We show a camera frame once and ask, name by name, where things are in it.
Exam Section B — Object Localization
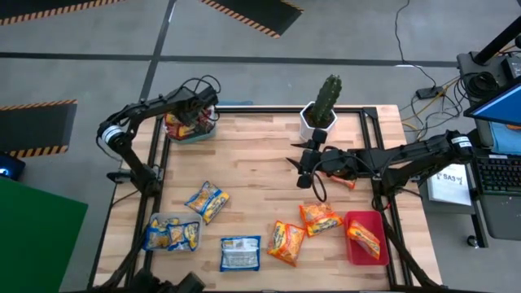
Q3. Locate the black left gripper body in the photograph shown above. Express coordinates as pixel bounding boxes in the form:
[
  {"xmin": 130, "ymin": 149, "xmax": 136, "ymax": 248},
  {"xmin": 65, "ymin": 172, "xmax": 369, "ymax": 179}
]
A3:
[{"xmin": 178, "ymin": 85, "xmax": 221, "ymax": 126}]

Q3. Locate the red plastic bin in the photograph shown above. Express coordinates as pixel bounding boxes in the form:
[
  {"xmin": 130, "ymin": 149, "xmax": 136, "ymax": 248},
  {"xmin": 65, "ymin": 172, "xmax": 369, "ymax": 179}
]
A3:
[{"xmin": 344, "ymin": 209, "xmax": 391, "ymax": 267}]

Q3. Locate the clear plastic bin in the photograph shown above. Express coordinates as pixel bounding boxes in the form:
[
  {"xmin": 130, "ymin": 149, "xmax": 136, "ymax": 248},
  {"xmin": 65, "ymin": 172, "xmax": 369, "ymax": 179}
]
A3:
[{"xmin": 142, "ymin": 211, "xmax": 204, "ymax": 253}]

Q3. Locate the white paper sheet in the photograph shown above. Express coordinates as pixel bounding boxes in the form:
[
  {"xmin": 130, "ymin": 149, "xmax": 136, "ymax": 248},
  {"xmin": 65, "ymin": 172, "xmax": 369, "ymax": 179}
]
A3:
[{"xmin": 426, "ymin": 163, "xmax": 473, "ymax": 207}]

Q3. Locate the teal plastic bin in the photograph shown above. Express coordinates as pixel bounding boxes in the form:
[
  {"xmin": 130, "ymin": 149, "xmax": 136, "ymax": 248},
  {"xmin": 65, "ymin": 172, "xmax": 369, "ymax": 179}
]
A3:
[{"xmin": 162, "ymin": 106, "xmax": 218, "ymax": 145}]

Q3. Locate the black hazard striped mat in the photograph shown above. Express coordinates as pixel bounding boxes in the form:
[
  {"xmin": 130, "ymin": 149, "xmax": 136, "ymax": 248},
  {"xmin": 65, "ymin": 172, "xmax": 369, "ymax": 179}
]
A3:
[
  {"xmin": 0, "ymin": 0, "xmax": 123, "ymax": 26},
  {"xmin": 0, "ymin": 98, "xmax": 78, "ymax": 160},
  {"xmin": 198, "ymin": 0, "xmax": 304, "ymax": 40}
]

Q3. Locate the black mounted device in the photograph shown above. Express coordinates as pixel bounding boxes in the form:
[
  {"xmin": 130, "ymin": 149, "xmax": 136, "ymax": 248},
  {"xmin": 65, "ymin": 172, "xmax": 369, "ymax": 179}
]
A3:
[{"xmin": 174, "ymin": 271, "xmax": 207, "ymax": 293}]

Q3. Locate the black keyboard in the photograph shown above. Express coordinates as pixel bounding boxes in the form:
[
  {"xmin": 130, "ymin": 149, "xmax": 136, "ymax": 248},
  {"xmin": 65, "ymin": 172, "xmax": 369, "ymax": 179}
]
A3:
[{"xmin": 474, "ymin": 155, "xmax": 521, "ymax": 197}]

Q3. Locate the orange Maruchan ramen packet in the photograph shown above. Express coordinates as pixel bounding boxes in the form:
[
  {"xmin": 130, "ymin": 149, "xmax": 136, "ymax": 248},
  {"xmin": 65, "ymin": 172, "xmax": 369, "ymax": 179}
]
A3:
[
  {"xmin": 325, "ymin": 173, "xmax": 357, "ymax": 190},
  {"xmin": 298, "ymin": 202, "xmax": 344, "ymax": 238},
  {"xmin": 346, "ymin": 220, "xmax": 382, "ymax": 260},
  {"xmin": 266, "ymin": 220, "xmax": 306, "ymax": 268}
]

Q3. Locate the computer monitor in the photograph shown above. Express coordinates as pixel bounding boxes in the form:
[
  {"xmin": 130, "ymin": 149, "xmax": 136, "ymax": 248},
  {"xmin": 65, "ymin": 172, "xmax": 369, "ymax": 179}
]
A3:
[{"xmin": 463, "ymin": 77, "xmax": 521, "ymax": 128}]

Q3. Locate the green board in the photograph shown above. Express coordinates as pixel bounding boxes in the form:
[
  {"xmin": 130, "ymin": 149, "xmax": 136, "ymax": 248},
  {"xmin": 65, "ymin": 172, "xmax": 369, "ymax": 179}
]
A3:
[{"xmin": 0, "ymin": 176, "xmax": 90, "ymax": 293}]

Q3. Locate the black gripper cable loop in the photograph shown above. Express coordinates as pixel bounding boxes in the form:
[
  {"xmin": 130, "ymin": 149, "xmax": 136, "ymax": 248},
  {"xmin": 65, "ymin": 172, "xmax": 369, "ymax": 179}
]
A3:
[{"xmin": 310, "ymin": 169, "xmax": 327, "ymax": 203}]

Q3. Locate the blue cloth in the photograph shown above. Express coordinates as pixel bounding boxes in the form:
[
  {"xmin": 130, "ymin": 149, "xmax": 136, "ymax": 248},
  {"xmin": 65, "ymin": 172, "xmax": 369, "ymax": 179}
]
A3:
[{"xmin": 489, "ymin": 120, "xmax": 521, "ymax": 156}]

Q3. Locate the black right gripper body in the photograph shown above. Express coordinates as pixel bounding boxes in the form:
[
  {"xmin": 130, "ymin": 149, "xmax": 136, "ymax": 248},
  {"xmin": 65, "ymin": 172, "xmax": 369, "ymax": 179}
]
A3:
[{"xmin": 296, "ymin": 129, "xmax": 347, "ymax": 189}]

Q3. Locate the green cactus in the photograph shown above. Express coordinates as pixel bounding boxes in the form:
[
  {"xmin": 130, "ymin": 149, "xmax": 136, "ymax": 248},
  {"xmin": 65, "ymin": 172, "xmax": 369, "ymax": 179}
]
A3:
[{"xmin": 311, "ymin": 73, "xmax": 344, "ymax": 128}]

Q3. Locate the blue Maruchan ramen packet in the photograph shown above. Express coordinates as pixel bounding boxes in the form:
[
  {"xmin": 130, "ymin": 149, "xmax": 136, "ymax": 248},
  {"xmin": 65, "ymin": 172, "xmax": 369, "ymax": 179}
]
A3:
[
  {"xmin": 184, "ymin": 180, "xmax": 230, "ymax": 225},
  {"xmin": 219, "ymin": 234, "xmax": 262, "ymax": 273},
  {"xmin": 145, "ymin": 218, "xmax": 171, "ymax": 251},
  {"xmin": 182, "ymin": 221, "xmax": 201, "ymax": 251},
  {"xmin": 168, "ymin": 222, "xmax": 189, "ymax": 250}
]

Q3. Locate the black floor cable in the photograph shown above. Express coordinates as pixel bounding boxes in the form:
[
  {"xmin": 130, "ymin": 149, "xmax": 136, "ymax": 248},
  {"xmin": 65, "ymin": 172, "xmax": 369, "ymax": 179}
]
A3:
[{"xmin": 393, "ymin": 0, "xmax": 439, "ymax": 89}]

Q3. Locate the black power brick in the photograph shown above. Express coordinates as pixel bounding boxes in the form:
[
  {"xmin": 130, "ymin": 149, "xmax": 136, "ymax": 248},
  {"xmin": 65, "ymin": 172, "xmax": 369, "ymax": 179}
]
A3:
[{"xmin": 415, "ymin": 85, "xmax": 444, "ymax": 100}]

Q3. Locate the black cable bundle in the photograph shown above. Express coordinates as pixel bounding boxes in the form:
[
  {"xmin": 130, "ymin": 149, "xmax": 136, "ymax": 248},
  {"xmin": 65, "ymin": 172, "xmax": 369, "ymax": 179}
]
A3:
[{"xmin": 463, "ymin": 71, "xmax": 501, "ymax": 98}]

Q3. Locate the blue lit device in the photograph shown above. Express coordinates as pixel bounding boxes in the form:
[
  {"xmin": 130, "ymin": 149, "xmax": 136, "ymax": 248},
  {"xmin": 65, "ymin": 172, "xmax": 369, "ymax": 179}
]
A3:
[{"xmin": 0, "ymin": 151, "xmax": 27, "ymax": 182}]

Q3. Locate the black stand pole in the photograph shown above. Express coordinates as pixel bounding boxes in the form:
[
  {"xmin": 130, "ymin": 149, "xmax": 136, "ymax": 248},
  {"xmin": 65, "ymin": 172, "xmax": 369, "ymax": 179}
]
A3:
[{"xmin": 471, "ymin": 15, "xmax": 521, "ymax": 66}]

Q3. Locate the white hexagonal plant pot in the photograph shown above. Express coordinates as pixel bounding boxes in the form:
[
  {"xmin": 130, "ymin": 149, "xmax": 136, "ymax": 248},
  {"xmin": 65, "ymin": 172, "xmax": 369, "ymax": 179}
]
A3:
[{"xmin": 299, "ymin": 101, "xmax": 339, "ymax": 143}]

